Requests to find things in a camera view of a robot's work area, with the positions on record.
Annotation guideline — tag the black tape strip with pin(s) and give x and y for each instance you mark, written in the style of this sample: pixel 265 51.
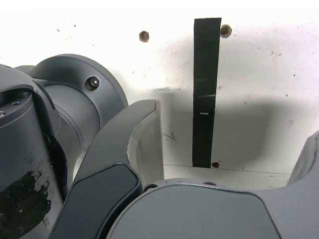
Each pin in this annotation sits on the black tape strip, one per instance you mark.
pixel 205 74

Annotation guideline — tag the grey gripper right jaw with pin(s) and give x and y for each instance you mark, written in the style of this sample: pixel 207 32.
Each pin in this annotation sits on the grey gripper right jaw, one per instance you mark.
pixel 199 214

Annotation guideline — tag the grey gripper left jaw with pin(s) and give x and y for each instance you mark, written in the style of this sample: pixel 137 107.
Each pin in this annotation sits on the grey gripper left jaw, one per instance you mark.
pixel 109 154

